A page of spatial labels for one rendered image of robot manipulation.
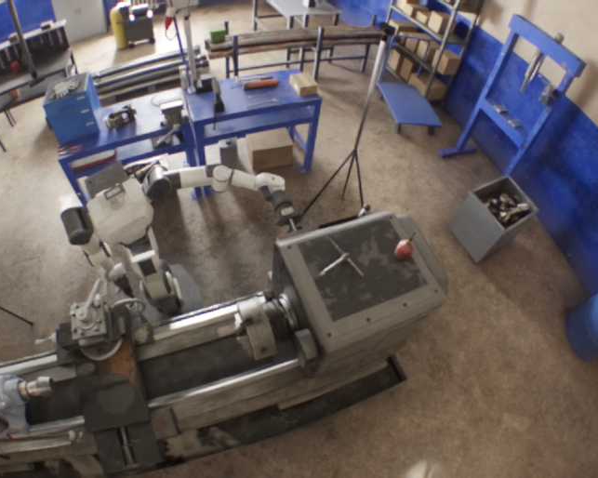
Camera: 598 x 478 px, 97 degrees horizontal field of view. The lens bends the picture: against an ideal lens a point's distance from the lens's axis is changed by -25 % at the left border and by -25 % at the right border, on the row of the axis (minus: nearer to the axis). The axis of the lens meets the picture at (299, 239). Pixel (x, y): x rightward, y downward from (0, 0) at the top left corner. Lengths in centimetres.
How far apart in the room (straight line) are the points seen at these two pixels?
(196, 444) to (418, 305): 142
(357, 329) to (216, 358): 84
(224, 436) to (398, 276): 131
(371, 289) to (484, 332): 197
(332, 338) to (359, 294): 20
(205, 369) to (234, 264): 125
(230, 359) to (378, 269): 88
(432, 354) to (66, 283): 306
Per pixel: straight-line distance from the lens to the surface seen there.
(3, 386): 176
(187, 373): 184
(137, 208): 155
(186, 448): 212
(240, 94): 299
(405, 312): 133
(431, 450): 274
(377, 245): 143
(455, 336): 300
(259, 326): 134
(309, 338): 125
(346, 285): 130
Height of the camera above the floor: 248
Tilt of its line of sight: 56 degrees down
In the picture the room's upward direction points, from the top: 9 degrees clockwise
